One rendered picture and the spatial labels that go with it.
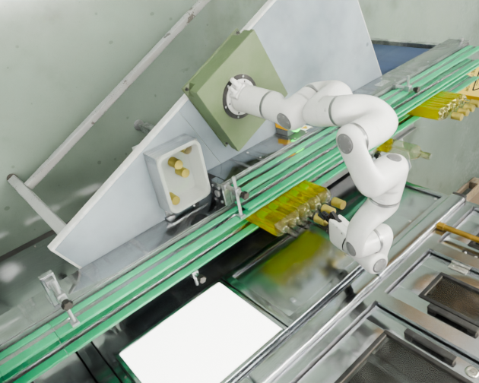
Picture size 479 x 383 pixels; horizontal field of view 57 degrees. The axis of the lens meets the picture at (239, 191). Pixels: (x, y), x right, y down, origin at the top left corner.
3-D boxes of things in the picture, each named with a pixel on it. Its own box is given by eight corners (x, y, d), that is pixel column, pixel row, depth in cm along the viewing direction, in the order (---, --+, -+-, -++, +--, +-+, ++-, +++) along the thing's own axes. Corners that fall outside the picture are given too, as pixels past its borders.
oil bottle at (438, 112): (403, 113, 222) (458, 125, 203) (403, 103, 219) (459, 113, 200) (409, 109, 225) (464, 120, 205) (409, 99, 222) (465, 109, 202)
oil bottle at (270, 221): (242, 218, 169) (281, 239, 154) (239, 206, 166) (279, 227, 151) (252, 210, 171) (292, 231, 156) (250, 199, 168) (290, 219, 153)
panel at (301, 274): (115, 359, 136) (174, 436, 113) (112, 353, 135) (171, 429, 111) (309, 219, 181) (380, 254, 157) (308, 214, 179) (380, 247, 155)
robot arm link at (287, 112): (254, 102, 138) (290, 112, 127) (282, 80, 143) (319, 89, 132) (261, 127, 144) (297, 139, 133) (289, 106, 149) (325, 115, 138)
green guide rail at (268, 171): (231, 186, 159) (245, 194, 153) (230, 184, 158) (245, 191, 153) (468, 46, 245) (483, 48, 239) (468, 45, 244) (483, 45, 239)
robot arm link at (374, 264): (372, 239, 124) (398, 229, 127) (349, 222, 132) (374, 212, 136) (369, 280, 132) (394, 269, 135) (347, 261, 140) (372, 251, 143)
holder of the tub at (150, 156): (163, 219, 161) (175, 226, 155) (142, 153, 146) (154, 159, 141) (200, 197, 169) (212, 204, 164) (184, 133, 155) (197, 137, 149)
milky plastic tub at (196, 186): (160, 207, 158) (172, 216, 151) (142, 153, 146) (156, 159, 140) (198, 186, 166) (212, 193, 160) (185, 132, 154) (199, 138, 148)
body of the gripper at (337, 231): (363, 251, 145) (343, 235, 154) (363, 227, 139) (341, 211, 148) (344, 261, 142) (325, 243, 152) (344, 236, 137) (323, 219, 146)
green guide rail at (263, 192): (234, 204, 163) (249, 210, 157) (234, 201, 162) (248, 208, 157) (467, 60, 249) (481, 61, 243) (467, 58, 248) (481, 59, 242)
